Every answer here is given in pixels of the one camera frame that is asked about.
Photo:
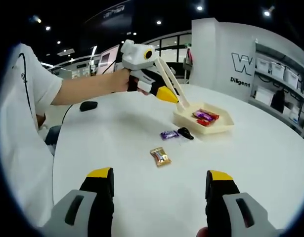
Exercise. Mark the white food tongs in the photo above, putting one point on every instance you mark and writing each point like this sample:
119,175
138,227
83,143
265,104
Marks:
177,95

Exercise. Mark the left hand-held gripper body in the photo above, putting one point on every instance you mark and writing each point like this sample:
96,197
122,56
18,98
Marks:
137,58

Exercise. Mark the red food candy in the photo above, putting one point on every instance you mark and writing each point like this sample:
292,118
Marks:
204,122

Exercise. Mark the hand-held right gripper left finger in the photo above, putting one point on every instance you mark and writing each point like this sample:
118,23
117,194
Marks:
99,212

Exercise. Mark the large purple food packet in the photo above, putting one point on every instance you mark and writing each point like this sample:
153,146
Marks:
201,114

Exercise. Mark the black bag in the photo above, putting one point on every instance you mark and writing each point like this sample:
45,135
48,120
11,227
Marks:
277,101

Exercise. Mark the person's left hand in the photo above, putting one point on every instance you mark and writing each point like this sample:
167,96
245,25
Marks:
118,81

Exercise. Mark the red cloth on stand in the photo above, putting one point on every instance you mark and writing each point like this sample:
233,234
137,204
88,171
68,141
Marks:
188,61

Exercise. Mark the person in white shirt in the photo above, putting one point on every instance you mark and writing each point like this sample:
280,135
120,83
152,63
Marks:
18,148

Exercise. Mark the cream food container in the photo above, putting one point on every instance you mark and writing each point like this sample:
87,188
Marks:
216,128

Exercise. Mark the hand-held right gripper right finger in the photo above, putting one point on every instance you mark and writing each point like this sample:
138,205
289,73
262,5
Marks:
219,209

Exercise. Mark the group of white storage boxes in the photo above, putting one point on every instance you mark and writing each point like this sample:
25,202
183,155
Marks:
277,69

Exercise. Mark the black hanging banner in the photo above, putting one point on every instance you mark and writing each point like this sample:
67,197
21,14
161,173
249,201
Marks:
112,14

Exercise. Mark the person's blue trousers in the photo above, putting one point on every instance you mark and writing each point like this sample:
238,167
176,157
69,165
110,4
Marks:
53,138

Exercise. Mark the small purple food candy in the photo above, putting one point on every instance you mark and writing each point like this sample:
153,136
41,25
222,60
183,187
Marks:
169,135

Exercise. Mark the gold food candy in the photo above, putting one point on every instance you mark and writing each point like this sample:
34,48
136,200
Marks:
160,156

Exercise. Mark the orange brown food bar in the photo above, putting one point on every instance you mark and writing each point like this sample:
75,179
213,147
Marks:
213,114

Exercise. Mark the pink screen monitor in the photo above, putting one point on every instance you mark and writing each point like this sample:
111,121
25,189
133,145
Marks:
108,59

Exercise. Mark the grey metal shelf rack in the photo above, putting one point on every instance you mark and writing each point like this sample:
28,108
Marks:
273,81

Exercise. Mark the black computer mouse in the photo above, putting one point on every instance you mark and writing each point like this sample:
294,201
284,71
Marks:
88,106

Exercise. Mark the black food candy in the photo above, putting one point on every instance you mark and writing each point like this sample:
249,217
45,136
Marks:
186,133

